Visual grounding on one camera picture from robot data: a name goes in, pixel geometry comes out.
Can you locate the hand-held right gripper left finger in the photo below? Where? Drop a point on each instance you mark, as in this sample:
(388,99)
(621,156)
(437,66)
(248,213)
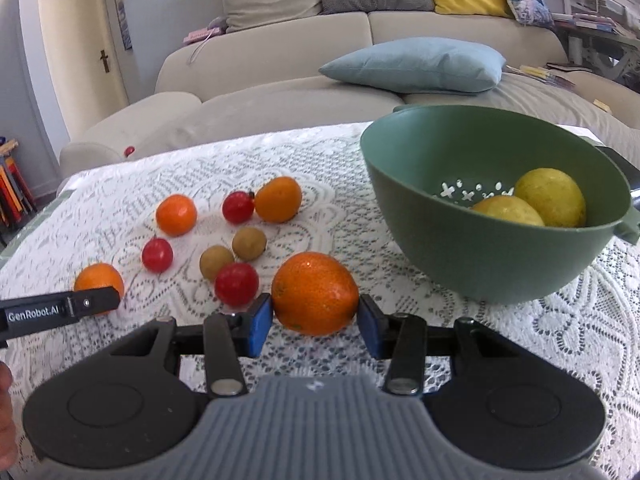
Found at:
(261,327)

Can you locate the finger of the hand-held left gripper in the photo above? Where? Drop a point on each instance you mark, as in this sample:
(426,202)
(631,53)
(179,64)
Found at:
(95,302)

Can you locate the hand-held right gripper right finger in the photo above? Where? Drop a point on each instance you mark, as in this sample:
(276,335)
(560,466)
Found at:
(369,332)

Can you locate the small tangerine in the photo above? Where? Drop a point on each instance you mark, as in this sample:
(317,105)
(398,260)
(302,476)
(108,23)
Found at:
(97,276)
(176,215)
(277,199)

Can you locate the red cherry tomato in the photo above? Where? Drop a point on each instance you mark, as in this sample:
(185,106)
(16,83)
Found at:
(238,207)
(236,284)
(157,255)

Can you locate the large orange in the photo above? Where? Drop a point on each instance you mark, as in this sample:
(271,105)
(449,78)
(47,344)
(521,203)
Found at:
(315,292)

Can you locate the brown kiwi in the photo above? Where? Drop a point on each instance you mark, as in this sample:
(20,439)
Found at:
(214,260)
(249,243)

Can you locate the green colander bowl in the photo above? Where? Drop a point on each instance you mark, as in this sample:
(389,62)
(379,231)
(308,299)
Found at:
(450,255)

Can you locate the person's left hand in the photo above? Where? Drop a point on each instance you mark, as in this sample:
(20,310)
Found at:
(4,410)

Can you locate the row of colourful books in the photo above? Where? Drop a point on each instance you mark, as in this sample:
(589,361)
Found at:
(12,185)

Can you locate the white lace tablecloth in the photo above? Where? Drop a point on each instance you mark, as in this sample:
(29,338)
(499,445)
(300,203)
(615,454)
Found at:
(150,170)

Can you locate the yellow lemon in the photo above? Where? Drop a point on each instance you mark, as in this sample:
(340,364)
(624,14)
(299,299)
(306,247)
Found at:
(557,197)
(515,211)

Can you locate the cream door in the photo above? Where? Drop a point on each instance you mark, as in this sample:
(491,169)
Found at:
(75,35)

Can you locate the light blue pillow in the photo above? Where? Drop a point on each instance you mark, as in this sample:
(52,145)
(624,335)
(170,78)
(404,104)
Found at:
(415,65)

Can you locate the beige sofa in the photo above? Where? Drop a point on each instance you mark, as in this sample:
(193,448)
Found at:
(280,50)

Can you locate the pink flat case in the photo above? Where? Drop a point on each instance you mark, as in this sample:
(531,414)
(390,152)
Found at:
(200,35)

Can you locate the black notebook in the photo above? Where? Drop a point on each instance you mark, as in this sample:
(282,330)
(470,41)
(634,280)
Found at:
(625,165)

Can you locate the magazines on sofa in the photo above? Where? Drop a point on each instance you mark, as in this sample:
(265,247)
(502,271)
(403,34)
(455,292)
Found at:
(542,76)

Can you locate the small yellow block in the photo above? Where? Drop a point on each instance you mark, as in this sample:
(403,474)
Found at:
(603,106)

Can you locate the cluttered grey desk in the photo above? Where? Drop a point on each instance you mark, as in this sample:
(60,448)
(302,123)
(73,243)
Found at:
(600,25)

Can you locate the wall poster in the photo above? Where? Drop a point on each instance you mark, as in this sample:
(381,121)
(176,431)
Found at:
(124,25)

